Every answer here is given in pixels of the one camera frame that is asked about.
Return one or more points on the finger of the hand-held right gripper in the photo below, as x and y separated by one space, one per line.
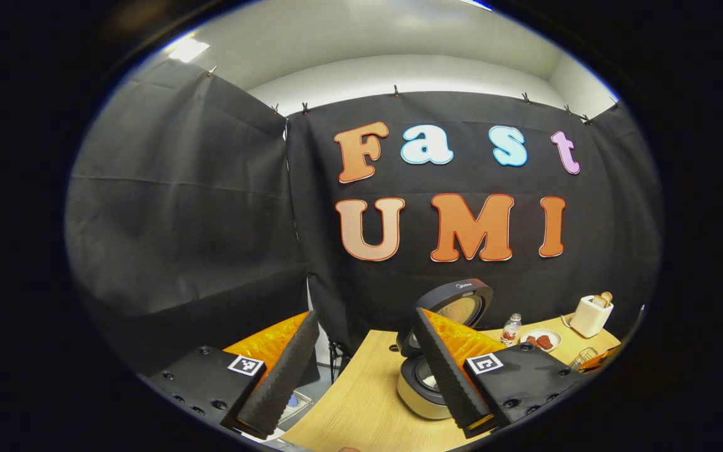
600 360

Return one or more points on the white toaster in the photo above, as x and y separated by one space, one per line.
587 320

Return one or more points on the red meat piece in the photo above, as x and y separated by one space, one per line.
545 342
532 343

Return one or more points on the black tripod stand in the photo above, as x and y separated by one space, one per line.
338 358

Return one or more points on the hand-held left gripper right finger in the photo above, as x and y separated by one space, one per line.
443 376

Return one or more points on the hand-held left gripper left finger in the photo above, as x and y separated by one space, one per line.
286 376

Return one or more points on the dark lidded rice cooker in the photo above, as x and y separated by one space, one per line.
462 307

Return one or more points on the small clear bottle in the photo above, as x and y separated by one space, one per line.
511 331

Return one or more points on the black backdrop cloth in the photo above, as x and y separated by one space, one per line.
179 188

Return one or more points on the white round plate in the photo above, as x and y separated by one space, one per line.
556 339

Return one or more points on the toast slice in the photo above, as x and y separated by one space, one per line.
607 297
599 302

